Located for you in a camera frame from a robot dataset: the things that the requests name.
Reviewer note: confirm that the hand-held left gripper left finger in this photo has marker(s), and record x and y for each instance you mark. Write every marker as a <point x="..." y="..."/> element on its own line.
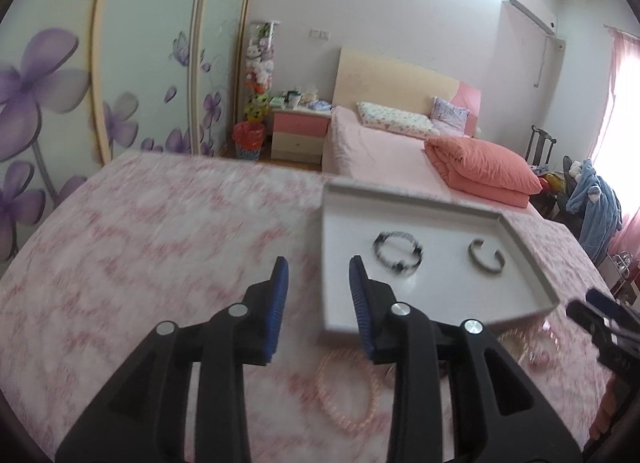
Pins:
<point x="280" y="303"/>

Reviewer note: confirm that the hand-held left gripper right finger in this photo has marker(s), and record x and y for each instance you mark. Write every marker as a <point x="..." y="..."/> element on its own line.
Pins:
<point x="357" y="303"/>

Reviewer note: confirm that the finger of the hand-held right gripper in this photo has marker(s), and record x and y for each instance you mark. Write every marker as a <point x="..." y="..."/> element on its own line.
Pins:
<point x="590" y="320"/>
<point x="602" y="300"/>

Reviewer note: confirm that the grey cardboard tray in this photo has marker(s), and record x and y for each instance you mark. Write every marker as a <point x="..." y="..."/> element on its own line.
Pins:
<point x="450" y="288"/>

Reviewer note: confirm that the person's right hand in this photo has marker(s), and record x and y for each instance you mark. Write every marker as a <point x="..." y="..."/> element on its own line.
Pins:
<point x="614" y="408"/>

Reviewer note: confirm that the blue plush garment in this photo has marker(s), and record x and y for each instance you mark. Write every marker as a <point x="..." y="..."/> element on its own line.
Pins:
<point x="597" y="213"/>

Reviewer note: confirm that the pink floral tablecloth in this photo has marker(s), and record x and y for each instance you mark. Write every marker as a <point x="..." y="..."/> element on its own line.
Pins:
<point x="150" y="253"/>

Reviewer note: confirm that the pink bed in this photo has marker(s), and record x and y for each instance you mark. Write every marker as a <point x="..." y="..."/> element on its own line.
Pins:
<point x="380" y="158"/>

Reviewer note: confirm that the red trash bin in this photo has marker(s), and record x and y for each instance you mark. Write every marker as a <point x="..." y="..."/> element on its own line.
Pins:
<point x="248" y="140"/>

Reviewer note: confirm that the dark wooden chair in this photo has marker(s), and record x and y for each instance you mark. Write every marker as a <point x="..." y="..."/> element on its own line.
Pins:
<point x="540" y="145"/>

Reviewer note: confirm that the pink and cream nightstand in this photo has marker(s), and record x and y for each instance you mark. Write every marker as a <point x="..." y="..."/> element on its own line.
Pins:
<point x="299" y="135"/>

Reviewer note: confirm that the folded coral duvet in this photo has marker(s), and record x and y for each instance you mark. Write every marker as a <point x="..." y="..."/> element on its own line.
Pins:
<point x="485" y="168"/>

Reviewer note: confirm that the floral white pillow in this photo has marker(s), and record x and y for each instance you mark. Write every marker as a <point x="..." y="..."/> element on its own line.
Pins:
<point x="395" y="119"/>

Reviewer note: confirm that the white mug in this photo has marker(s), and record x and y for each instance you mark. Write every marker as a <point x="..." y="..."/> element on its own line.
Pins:
<point x="294" y="100"/>

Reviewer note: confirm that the pink curtain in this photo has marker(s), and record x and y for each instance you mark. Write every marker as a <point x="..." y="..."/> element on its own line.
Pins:
<point x="625" y="93"/>

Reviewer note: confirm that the purple patterned pillow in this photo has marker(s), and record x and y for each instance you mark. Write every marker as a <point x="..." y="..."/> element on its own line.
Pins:
<point x="450" y="115"/>

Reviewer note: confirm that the cream and pink headboard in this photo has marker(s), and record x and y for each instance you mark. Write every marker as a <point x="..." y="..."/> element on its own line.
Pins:
<point x="390" y="78"/>

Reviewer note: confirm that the clear tube of plush toys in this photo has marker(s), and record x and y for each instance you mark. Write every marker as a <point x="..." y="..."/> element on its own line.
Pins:
<point x="261" y="73"/>

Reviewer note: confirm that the white air conditioner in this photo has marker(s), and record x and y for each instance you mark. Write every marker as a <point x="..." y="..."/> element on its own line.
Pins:
<point x="530" y="8"/>

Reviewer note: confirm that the wardrobe with purple flower doors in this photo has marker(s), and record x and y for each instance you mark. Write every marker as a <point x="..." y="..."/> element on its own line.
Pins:
<point x="125" y="43"/>

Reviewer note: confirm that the white wall socket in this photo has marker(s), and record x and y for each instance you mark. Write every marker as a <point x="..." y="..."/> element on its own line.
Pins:
<point x="320" y="34"/>

